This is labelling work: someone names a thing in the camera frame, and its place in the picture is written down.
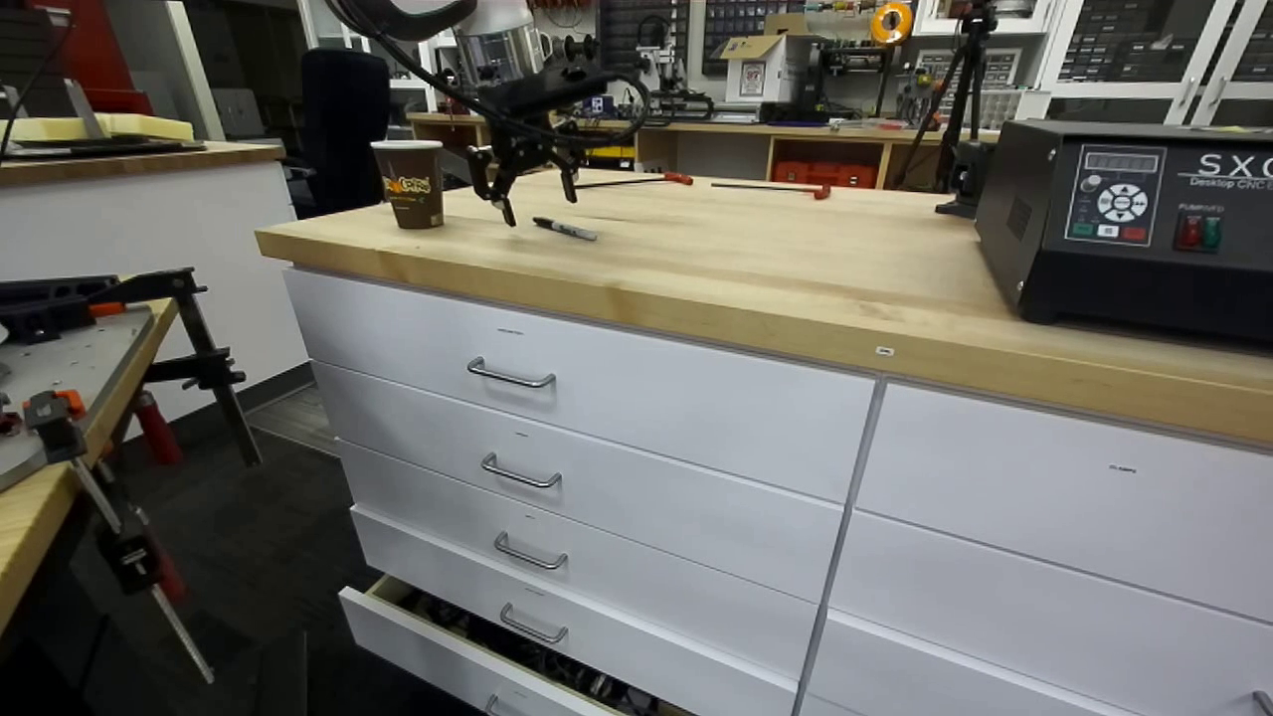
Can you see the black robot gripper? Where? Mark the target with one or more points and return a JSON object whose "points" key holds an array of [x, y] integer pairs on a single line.
{"points": [[525, 132]]}

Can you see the black marker pen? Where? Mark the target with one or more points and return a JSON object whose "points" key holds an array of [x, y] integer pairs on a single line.
{"points": [[566, 230]]}

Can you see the robot arm with white link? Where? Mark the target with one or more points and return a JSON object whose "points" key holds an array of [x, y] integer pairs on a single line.
{"points": [[490, 40]]}

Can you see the brown paper coffee cup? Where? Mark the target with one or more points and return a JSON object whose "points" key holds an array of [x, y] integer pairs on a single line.
{"points": [[412, 183]]}

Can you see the black office chair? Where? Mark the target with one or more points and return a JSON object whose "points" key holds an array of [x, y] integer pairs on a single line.
{"points": [[344, 112]]}

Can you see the wooden background shelf bench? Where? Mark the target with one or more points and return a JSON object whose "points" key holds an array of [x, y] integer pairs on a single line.
{"points": [[845, 157]]}

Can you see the white top left drawer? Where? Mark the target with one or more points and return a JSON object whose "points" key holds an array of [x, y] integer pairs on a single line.
{"points": [[725, 410]]}

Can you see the yellow tape roll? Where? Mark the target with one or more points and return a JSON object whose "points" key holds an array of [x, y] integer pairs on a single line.
{"points": [[893, 23]]}

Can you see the wooden side workbench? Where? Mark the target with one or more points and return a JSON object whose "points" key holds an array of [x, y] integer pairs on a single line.
{"points": [[103, 368]]}

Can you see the open white bottom drawer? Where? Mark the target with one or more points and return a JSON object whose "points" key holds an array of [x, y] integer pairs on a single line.
{"points": [[475, 661]]}

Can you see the black bar clamp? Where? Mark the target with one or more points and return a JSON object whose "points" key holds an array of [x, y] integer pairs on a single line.
{"points": [[127, 537]]}

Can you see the black control box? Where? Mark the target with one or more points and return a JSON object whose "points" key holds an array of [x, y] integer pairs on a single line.
{"points": [[1140, 224]]}

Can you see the white top right drawer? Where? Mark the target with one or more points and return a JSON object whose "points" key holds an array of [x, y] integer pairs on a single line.
{"points": [[1135, 508]]}

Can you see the red-handled hex key left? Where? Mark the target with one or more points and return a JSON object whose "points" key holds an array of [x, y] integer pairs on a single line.
{"points": [[639, 182]]}

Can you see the red-handled hex key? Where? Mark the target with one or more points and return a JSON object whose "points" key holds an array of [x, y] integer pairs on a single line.
{"points": [[639, 182], [777, 187]]}

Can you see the red-handled hex key right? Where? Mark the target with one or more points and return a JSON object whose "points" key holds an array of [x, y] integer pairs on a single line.
{"points": [[777, 187]]}

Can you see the black camera tripod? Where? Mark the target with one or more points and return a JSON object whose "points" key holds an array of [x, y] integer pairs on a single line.
{"points": [[963, 157]]}

